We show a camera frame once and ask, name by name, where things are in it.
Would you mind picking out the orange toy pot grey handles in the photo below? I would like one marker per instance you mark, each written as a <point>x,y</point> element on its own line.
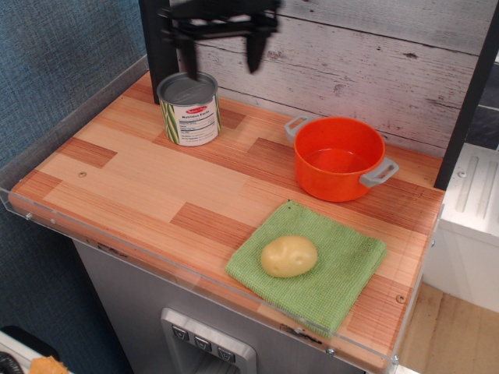
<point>338,159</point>

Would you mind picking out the toy tin can white label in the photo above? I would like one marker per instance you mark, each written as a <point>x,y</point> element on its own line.
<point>190,108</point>

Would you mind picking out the grey toy fridge cabinet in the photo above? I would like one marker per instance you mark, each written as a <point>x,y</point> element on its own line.
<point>134,300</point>

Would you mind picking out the black right frame post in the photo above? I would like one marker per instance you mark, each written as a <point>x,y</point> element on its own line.
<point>471,101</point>

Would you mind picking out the clear acrylic table guard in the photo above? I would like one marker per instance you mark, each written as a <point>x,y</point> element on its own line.
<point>115,182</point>

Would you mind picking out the silver dispenser panel with buttons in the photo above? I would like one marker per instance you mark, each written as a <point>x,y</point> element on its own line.
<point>206,344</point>

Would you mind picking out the orange plush object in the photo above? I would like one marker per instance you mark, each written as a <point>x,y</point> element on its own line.
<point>47,365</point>

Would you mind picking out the black frame post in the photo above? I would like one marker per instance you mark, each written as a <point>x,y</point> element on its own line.
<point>471,101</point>
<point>161,56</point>

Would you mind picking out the black left frame post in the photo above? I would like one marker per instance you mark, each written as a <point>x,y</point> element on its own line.
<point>161,56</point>

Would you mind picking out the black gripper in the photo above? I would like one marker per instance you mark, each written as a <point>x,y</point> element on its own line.
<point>189,21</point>

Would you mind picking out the green microfibre towel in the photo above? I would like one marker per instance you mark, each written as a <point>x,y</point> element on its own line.
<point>323,296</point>

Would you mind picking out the yellow toy potato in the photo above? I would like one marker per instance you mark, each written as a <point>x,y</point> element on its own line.
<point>289,256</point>

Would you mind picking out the white toy sink unit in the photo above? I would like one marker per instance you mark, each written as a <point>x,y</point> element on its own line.
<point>463,258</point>

